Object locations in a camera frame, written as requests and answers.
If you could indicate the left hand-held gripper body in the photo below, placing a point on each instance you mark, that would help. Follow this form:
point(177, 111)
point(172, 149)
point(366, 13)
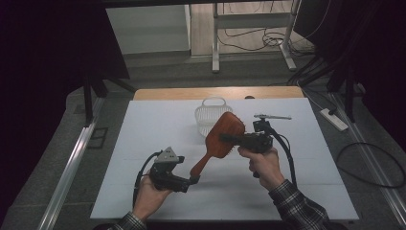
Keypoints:
point(166, 179)

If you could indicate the black tripod stand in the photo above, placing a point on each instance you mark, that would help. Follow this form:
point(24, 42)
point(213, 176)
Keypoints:
point(349, 92)
point(87, 99)

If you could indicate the white foam board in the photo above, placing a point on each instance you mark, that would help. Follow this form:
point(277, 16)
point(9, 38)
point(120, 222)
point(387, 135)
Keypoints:
point(223, 198)

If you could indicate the white power strip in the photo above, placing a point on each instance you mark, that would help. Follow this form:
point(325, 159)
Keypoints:
point(334, 119)

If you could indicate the white metal desk frame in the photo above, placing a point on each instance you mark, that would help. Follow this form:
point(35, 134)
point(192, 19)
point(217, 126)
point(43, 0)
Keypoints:
point(216, 48)

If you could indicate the white plastic basket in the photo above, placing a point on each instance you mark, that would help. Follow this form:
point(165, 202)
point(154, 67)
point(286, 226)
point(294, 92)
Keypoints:
point(206, 119)

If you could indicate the person's left hand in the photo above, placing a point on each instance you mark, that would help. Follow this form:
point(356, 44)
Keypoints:
point(147, 198)

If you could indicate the small dark round object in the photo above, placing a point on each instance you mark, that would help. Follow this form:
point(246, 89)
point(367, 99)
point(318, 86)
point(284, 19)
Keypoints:
point(250, 97)

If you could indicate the white wall panel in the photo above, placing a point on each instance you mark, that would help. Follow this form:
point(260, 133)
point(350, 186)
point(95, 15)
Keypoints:
point(146, 28)

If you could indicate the aluminium floor rail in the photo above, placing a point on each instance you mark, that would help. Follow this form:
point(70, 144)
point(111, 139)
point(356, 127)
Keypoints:
point(68, 172)
point(376, 166)

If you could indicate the wooden hairbrush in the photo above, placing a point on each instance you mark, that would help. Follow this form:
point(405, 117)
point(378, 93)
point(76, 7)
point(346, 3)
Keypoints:
point(220, 140)

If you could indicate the person's right hand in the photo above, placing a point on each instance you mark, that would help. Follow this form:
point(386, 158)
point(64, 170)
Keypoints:
point(265, 169)

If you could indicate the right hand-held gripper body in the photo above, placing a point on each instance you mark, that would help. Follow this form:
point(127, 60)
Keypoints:
point(255, 142)

